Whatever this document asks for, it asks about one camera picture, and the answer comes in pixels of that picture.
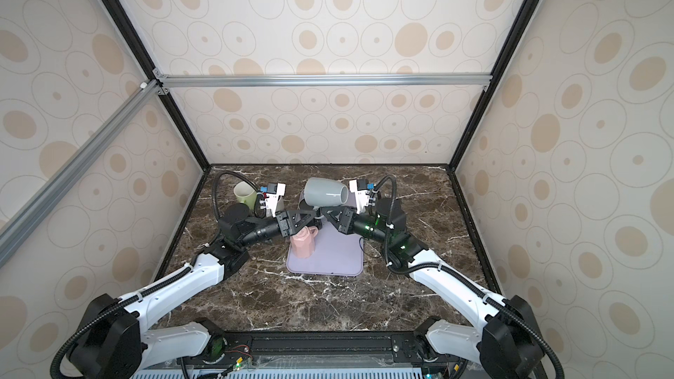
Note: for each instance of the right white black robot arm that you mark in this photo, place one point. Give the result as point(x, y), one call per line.
point(502, 335)

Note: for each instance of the black frame post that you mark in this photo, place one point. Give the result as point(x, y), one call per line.
point(513, 40)
point(125, 26)

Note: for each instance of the left black frame post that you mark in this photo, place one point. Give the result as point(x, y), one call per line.
point(125, 26)

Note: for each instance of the horizontal aluminium rail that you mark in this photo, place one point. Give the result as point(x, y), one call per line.
point(328, 80)

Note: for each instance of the left diagonal aluminium rail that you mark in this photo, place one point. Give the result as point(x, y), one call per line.
point(31, 215)

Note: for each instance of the light green mug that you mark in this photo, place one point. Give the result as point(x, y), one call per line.
point(246, 194)

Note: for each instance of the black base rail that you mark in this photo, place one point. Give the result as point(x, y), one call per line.
point(398, 354)

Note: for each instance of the pink faceted mug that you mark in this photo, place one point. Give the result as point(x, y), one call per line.
point(303, 242)

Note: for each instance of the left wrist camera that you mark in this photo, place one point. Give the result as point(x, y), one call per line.
point(275, 188)

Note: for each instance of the lavender plastic tray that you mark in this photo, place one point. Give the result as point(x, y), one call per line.
point(335, 253)

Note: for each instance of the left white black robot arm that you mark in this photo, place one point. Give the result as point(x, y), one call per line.
point(115, 338)

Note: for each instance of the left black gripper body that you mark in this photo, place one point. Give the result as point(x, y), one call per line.
point(283, 225)

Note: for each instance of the white mug red inside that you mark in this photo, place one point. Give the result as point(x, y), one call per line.
point(270, 205)

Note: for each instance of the right black frame post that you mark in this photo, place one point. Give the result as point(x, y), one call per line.
point(513, 40)

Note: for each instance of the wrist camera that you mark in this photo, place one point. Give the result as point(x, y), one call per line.
point(275, 188)
point(363, 192)

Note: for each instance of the grey mug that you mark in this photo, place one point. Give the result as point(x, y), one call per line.
point(322, 192)

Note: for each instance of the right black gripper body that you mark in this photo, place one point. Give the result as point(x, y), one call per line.
point(348, 222)

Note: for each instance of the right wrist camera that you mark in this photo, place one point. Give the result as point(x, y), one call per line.
point(363, 192)

